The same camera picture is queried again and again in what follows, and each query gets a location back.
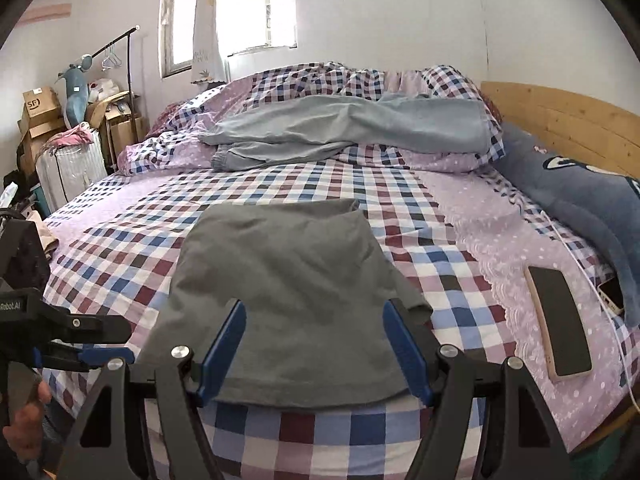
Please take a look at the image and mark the light blue-grey pants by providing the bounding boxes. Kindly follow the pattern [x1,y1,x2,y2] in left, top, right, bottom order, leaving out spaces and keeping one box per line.
[199,92,493,171]

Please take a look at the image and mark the blue-grey plush pillow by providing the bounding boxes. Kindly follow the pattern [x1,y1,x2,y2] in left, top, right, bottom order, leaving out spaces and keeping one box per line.
[492,122,640,328]

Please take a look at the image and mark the wooden bed rail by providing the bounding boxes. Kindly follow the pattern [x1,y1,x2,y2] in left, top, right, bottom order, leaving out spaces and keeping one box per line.
[570,395,640,461]

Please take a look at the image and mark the white charging cable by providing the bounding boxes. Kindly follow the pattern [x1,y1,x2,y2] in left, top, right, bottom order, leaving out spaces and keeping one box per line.
[537,210,640,411]

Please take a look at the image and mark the window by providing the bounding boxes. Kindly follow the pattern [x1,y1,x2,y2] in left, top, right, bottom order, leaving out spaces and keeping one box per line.
[159,0,298,80]

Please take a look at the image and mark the white plastic bag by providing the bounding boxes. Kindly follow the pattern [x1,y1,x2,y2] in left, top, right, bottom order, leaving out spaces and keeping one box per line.
[87,77,118,103]

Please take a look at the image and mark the checked purple bed sheet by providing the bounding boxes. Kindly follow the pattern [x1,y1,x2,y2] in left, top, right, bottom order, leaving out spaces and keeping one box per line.
[40,152,640,480]

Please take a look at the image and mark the grey sweatshirt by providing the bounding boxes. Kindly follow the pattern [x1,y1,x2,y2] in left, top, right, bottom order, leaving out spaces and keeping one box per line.
[135,199,435,408]

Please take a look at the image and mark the person's left hand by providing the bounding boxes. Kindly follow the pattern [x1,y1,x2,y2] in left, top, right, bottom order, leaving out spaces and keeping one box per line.
[2,381,52,464]

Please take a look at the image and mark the checked purple quilt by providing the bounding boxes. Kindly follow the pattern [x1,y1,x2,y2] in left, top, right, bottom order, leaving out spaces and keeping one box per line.
[117,62,506,176]

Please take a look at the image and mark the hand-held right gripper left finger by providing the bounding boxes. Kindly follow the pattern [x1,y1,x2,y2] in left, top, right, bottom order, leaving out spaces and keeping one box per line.
[60,299,247,480]

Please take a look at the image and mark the black clothes rack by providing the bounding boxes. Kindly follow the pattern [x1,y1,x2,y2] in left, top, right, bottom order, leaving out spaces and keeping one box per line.
[80,25,141,106]

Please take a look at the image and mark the black smartphone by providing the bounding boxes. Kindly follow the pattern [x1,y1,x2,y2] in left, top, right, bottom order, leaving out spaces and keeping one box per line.
[525,266,593,383]

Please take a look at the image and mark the open cardboard boxes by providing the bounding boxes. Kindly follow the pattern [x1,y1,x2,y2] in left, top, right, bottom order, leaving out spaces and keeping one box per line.
[85,91,148,171]

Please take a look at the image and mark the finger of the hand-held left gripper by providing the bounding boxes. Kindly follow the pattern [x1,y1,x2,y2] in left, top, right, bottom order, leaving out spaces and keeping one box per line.
[44,305,133,345]
[47,343,136,373]

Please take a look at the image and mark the pink cloth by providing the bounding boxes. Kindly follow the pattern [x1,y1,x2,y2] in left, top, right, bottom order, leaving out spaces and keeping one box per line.
[42,127,93,153]

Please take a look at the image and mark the cardboard box with logo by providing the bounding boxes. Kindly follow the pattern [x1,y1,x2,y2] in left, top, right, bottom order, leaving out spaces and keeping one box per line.
[21,86,62,121]

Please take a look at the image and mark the blue plush toy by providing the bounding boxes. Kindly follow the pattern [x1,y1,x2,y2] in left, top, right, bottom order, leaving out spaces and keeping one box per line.
[55,54,93,128]

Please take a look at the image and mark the wooden headboard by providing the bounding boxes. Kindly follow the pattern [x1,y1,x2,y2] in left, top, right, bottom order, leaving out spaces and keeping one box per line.
[480,80,640,183]

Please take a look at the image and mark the white printed curtain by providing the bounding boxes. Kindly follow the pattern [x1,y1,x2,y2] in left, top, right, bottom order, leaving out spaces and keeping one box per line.
[190,0,231,85]

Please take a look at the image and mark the white phone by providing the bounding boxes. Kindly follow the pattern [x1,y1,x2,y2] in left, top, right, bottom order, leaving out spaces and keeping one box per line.
[597,277,628,316]

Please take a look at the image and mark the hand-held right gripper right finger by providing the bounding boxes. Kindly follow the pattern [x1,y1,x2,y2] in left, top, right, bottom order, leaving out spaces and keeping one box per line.
[382,299,576,480]

